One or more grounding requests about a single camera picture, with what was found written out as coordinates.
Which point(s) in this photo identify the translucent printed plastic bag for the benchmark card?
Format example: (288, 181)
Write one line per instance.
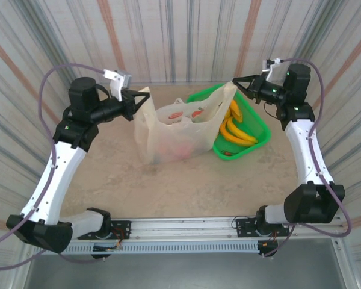
(168, 135)

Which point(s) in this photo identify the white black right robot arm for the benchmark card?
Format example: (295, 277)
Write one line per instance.
(304, 150)

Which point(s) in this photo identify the yellow fake banana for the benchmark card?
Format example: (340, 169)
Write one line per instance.
(240, 137)
(236, 110)

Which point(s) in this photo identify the green plastic basket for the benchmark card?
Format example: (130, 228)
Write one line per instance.
(258, 120)

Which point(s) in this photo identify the grey metal panel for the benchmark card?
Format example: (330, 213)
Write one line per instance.
(183, 271)

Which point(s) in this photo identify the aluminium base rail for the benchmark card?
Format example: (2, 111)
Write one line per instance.
(183, 225)

